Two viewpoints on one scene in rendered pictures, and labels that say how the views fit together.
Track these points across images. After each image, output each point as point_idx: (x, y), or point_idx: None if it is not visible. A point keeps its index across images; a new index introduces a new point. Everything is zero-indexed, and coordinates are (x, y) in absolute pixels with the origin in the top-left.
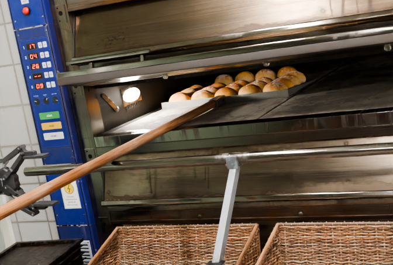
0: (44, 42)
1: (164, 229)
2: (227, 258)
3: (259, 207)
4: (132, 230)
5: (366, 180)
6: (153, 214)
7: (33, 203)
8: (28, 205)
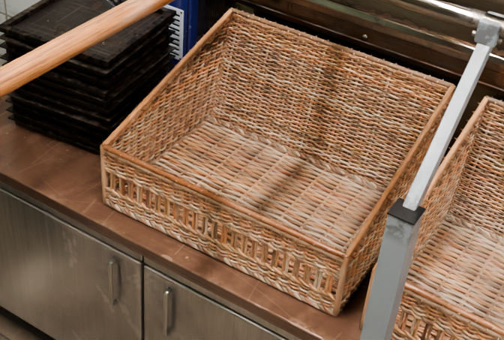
0: None
1: (304, 38)
2: (387, 117)
3: (466, 61)
4: (254, 22)
5: None
6: (292, 8)
7: None
8: None
